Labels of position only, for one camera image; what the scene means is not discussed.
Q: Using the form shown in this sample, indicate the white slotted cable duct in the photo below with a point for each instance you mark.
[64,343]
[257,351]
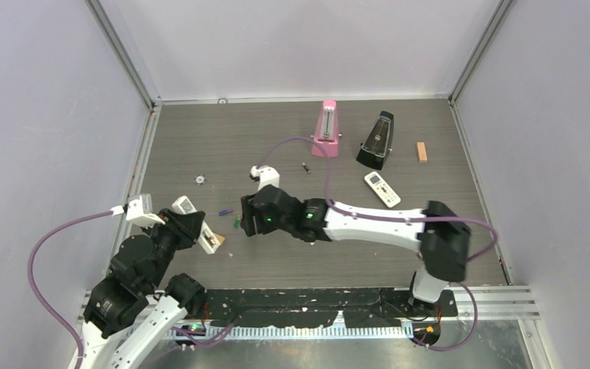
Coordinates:
[334,331]

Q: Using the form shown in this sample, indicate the orange block near left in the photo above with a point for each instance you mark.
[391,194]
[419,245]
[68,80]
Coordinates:
[220,238]

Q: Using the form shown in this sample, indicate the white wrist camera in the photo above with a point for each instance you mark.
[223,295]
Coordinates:
[138,211]
[265,176]

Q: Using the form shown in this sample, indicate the lone poker chip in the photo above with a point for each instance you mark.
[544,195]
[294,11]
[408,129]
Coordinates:
[200,180]

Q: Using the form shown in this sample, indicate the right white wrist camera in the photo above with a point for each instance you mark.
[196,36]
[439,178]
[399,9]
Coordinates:
[265,176]

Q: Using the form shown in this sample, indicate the black metronome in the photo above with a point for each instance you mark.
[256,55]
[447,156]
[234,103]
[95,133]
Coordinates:
[375,150]

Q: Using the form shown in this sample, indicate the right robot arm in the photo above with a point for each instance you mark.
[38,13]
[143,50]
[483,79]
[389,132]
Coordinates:
[434,232]

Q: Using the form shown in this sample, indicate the orange block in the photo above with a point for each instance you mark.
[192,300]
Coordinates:
[421,152]
[220,238]

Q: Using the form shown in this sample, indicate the white remote control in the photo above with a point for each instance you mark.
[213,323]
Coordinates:
[205,237]
[382,189]

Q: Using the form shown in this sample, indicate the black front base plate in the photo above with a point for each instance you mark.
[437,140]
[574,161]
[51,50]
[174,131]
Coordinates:
[318,307]

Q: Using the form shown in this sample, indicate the orange block near right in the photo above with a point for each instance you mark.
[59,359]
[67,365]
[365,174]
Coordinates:
[421,152]

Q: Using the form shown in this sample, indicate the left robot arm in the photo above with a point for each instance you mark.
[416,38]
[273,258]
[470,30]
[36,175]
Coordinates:
[111,339]

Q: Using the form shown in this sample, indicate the pink metronome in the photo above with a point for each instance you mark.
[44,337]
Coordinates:
[327,134]

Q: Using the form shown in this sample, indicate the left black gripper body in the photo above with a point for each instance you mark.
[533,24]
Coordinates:
[168,234]

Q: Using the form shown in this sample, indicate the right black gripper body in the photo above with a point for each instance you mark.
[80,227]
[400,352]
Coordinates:
[265,225]

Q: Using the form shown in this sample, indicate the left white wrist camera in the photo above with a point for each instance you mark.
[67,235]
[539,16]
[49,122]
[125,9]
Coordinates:
[138,211]

